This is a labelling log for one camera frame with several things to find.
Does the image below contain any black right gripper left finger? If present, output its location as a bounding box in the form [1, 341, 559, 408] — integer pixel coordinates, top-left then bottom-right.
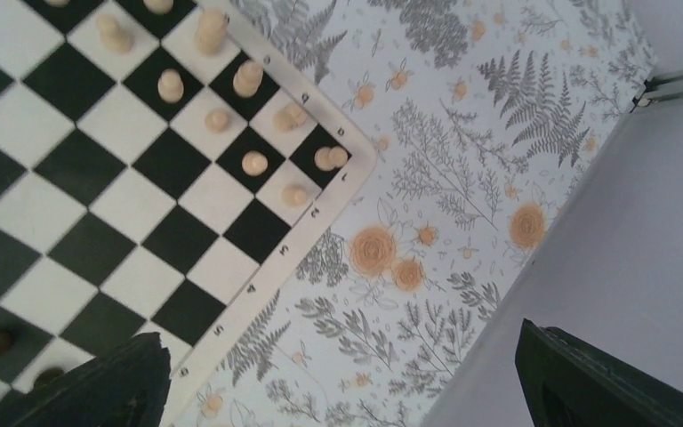
[0, 332, 171, 427]

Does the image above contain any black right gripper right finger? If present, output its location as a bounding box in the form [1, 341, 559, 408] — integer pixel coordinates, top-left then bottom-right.
[515, 319, 683, 426]

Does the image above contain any light chess pawn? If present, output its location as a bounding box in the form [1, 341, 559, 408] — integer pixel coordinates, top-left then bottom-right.
[204, 109, 231, 133]
[281, 184, 309, 207]
[157, 68, 184, 104]
[96, 13, 133, 54]
[241, 150, 269, 177]

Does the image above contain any light rook chess piece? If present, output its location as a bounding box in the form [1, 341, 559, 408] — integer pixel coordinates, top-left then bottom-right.
[314, 146, 350, 172]

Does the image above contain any light knight chess piece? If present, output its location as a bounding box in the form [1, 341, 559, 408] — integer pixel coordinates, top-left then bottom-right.
[273, 102, 309, 133]

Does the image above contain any light bishop chess piece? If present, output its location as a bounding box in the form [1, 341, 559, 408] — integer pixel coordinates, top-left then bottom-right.
[233, 60, 264, 99]

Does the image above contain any light queen chess piece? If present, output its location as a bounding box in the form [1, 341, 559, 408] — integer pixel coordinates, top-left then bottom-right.
[194, 8, 229, 56]

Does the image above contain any light king chess piece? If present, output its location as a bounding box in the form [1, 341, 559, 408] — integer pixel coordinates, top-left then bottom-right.
[143, 0, 174, 15]

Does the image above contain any black white chessboard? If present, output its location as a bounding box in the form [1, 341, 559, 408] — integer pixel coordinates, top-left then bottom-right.
[0, 1, 358, 407]

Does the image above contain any floral patterned table mat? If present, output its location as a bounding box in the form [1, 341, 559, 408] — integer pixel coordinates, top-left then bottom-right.
[179, 1, 655, 426]

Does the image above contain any aluminium frame rail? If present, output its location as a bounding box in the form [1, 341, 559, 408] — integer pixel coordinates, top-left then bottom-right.
[630, 69, 683, 114]

